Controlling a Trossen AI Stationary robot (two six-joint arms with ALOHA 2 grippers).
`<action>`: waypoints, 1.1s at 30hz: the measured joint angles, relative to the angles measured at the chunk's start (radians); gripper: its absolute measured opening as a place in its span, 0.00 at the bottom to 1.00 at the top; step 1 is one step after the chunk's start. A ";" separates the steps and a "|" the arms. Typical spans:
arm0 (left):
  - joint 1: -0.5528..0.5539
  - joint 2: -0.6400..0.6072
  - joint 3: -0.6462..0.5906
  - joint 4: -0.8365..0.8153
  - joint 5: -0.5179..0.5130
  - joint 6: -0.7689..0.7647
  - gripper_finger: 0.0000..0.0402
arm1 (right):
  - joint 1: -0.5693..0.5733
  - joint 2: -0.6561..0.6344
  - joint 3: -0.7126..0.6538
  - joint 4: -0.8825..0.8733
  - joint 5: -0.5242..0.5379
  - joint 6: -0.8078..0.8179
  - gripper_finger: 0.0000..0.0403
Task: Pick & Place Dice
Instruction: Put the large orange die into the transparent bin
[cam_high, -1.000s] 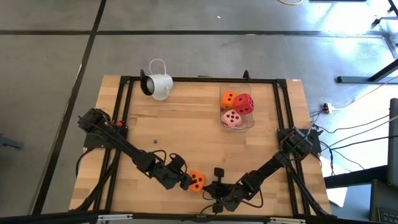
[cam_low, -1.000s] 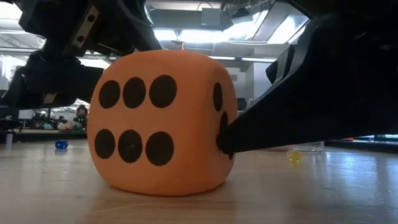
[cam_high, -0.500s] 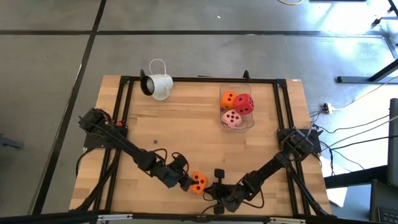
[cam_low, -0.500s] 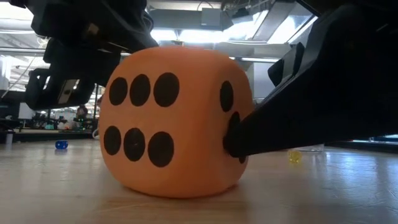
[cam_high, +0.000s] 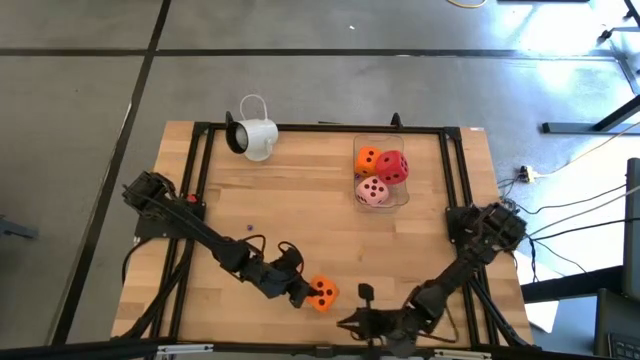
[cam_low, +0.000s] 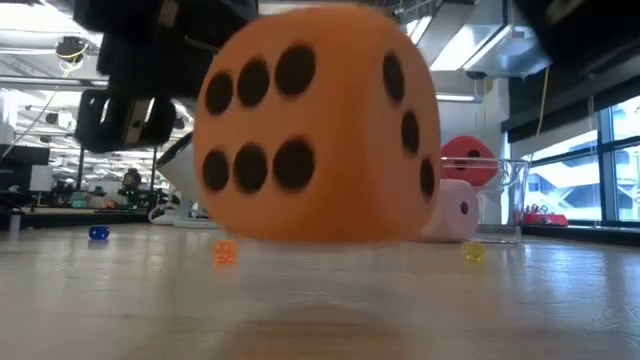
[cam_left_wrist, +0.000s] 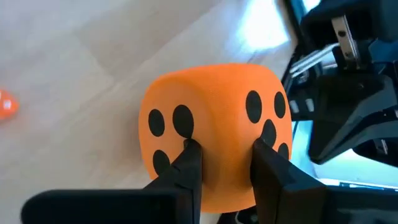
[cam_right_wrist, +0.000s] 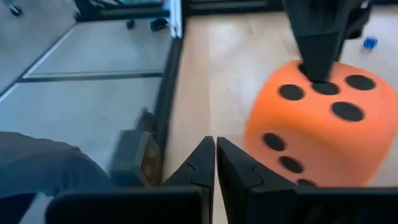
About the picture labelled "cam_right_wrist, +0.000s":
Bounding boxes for orange foam die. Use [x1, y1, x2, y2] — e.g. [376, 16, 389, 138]
[243, 59, 398, 187]

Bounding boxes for small blue die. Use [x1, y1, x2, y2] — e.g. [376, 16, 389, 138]
[363, 36, 378, 50]

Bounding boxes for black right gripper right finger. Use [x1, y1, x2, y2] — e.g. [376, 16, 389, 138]
[216, 136, 398, 224]

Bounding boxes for person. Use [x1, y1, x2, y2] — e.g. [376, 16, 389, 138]
[0, 130, 118, 200]

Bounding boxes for black chair caster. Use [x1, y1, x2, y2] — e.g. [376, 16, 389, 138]
[6, 1, 23, 16]

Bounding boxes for silver aluminium bracket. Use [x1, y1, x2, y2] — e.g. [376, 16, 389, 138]
[167, 0, 183, 39]

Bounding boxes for black aluminium rig frame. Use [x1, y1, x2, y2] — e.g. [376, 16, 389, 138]
[73, 0, 187, 175]

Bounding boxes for dark block with brown edge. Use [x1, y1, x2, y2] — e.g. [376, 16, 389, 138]
[109, 108, 162, 188]

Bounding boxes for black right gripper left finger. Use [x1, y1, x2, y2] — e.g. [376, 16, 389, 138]
[46, 136, 216, 224]

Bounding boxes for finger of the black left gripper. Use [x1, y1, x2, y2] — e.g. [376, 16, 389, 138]
[340, 0, 373, 41]
[281, 0, 354, 84]

